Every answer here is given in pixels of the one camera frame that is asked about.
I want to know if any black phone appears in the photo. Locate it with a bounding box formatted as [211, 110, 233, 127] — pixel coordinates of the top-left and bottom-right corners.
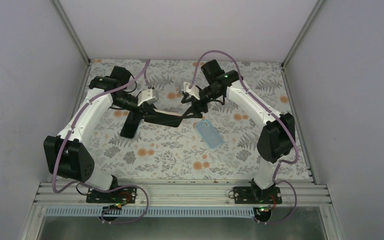
[120, 112, 143, 139]
[144, 109, 183, 128]

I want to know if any light blue phone case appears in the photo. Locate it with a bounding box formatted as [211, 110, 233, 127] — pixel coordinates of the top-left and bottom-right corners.
[194, 119, 224, 149]

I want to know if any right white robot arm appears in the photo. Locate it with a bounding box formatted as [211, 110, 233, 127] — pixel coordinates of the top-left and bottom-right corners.
[181, 59, 298, 204]

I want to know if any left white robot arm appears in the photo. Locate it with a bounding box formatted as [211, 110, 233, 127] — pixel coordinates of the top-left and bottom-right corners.
[43, 60, 156, 203]

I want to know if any floral patterned table mat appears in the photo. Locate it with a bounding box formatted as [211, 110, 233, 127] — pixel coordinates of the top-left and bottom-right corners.
[86, 58, 310, 180]

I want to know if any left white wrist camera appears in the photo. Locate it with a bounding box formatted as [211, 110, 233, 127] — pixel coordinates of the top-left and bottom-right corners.
[137, 88, 159, 106]

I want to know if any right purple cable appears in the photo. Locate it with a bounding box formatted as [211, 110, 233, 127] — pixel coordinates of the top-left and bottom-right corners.
[188, 50, 301, 225]

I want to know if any purple cable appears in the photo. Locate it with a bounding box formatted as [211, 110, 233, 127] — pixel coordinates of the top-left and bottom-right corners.
[52, 58, 151, 225]
[188, 50, 301, 225]

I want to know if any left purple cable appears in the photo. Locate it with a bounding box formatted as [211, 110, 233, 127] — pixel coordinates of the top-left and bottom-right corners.
[52, 58, 151, 225]

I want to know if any aluminium mounting rail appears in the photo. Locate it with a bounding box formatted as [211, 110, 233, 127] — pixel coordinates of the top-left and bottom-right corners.
[33, 179, 332, 207]

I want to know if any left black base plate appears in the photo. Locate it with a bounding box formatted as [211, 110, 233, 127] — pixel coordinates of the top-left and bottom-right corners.
[86, 186, 138, 205]

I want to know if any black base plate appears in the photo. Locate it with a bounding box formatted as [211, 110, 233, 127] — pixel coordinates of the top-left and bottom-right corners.
[227, 186, 283, 205]
[86, 186, 138, 205]

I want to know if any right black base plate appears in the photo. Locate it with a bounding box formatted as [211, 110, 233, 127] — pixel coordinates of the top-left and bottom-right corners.
[227, 186, 283, 205]

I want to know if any white slotted cable duct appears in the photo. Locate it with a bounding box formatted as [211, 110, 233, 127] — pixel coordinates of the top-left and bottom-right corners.
[44, 206, 255, 218]

